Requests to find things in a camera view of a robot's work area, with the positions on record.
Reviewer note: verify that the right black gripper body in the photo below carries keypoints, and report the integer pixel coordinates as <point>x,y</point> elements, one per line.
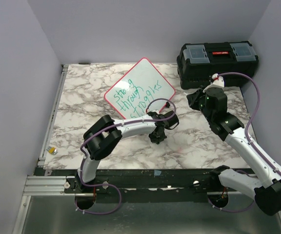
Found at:
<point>198,101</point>

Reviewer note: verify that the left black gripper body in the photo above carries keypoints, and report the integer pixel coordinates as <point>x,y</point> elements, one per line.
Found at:
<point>154,138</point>

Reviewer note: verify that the whiteboard with pink frame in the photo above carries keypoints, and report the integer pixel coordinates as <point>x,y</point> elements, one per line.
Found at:
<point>138,89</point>

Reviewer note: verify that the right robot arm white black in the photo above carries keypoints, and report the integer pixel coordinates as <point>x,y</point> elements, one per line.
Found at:
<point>265,187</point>

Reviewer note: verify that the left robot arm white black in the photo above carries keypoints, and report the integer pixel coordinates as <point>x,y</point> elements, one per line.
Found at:
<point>102,138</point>

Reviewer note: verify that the black toolbox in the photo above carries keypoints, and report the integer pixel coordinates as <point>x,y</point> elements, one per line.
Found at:
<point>198,62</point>

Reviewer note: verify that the small yellow connector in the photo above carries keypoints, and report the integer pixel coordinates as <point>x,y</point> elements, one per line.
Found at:
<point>51,150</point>

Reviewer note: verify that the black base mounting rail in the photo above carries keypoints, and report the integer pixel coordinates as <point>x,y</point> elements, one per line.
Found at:
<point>144,186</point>

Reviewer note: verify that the aluminium frame rail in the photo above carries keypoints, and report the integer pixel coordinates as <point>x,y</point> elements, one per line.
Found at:
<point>45,184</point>

